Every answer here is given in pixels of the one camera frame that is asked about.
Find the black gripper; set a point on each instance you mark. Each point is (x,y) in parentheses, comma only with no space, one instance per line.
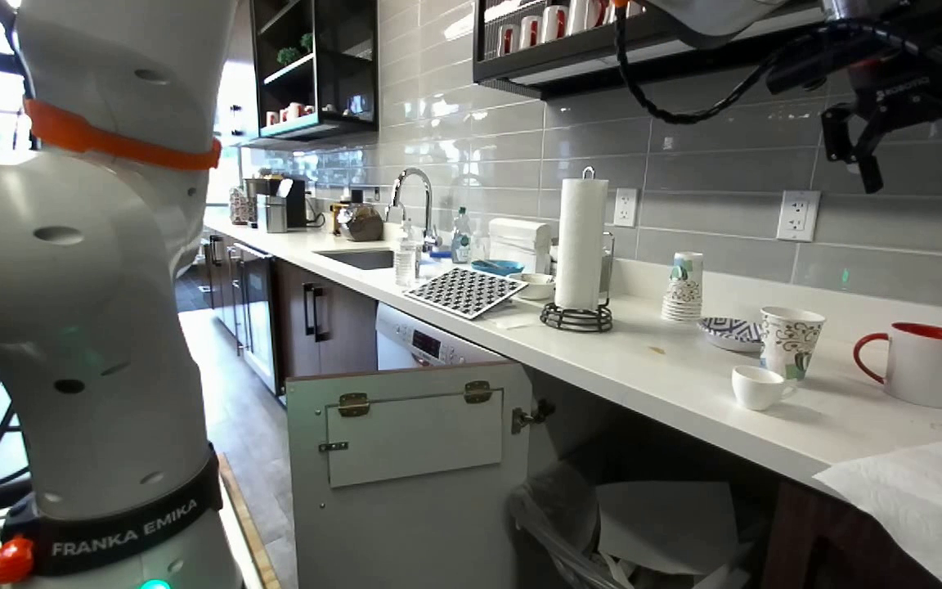
(917,86)

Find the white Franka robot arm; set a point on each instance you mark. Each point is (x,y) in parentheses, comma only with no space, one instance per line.
(81,329)

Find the white paper towel roll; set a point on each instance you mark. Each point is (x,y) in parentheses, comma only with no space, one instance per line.
(582,247)

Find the paper towel roll on stand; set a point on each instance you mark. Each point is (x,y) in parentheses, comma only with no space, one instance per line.
(577,318)

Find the white mug with red inside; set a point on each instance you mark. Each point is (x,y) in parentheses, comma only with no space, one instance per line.
(917,365)

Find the floral patterned mug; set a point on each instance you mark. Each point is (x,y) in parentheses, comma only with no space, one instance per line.
(788,344)

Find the tall patterned paper cup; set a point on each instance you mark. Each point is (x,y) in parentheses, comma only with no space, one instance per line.
(686,290)

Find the small white cup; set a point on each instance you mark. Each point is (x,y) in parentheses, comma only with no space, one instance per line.
(760,388)

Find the white mug red print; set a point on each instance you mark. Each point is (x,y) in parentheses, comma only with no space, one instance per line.
(529,30)
(553,20)
(504,37)

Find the large white napkin stack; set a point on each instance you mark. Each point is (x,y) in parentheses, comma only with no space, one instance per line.
(522,239)

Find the blue bowl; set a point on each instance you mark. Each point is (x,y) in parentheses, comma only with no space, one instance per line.
(495,266)

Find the black white checkered mat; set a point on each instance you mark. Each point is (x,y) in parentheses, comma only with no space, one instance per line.
(461,293)

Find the grey trash bin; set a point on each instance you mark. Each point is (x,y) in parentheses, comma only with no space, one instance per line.
(624,535)

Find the chrome faucet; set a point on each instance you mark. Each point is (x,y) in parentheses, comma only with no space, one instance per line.
(410,199)

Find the clear plastic water bottle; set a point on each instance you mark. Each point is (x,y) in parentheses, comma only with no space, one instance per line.
(407,257)

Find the stainless dishwasher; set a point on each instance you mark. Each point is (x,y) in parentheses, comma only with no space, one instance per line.
(428,344)

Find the dark kettle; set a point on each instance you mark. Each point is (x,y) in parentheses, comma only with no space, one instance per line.
(357,216)

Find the open cabinet door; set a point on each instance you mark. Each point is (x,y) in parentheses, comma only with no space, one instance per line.
(417,478)

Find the black open shelving unit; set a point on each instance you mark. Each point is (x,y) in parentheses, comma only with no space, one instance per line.
(311,68)

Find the brass door hinge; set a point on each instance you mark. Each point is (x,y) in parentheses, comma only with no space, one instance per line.
(353,405)

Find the coffee machine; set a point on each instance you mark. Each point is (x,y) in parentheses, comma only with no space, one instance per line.
(275,200)

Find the white wall outlet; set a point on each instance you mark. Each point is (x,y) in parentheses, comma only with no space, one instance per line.
(795,213)
(625,209)

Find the black wall shelf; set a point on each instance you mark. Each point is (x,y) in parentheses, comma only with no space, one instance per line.
(604,50)

